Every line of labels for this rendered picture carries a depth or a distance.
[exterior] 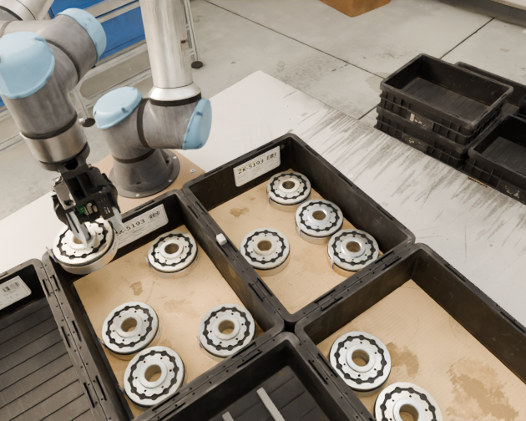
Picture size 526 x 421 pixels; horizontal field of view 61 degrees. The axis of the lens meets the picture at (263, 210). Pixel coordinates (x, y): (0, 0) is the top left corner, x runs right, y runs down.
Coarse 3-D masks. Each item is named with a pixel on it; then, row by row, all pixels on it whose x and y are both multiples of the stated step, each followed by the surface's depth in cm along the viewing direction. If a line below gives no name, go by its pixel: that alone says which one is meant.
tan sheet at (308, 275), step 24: (264, 192) 107; (312, 192) 106; (216, 216) 103; (240, 216) 102; (264, 216) 102; (288, 216) 101; (240, 240) 98; (288, 240) 97; (288, 264) 93; (312, 264) 92; (288, 288) 89; (312, 288) 89
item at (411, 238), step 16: (272, 144) 103; (304, 144) 102; (240, 160) 100; (320, 160) 98; (208, 176) 97; (336, 176) 95; (208, 224) 88; (400, 224) 85; (240, 256) 82; (384, 256) 81; (256, 272) 80; (368, 272) 79; (336, 288) 77; (272, 304) 76; (320, 304) 75; (288, 320) 74
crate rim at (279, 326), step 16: (176, 192) 94; (144, 208) 92; (192, 208) 91; (48, 256) 85; (224, 256) 83; (48, 272) 83; (240, 272) 80; (256, 288) 78; (64, 304) 78; (272, 320) 74; (80, 336) 74; (272, 336) 72; (80, 352) 72; (240, 352) 71; (96, 368) 70; (224, 368) 69; (96, 384) 68; (192, 384) 68; (176, 400) 66; (112, 416) 65; (144, 416) 65
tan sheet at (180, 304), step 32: (128, 256) 97; (96, 288) 92; (128, 288) 91; (160, 288) 91; (192, 288) 90; (224, 288) 90; (96, 320) 87; (160, 320) 86; (192, 320) 86; (192, 352) 81
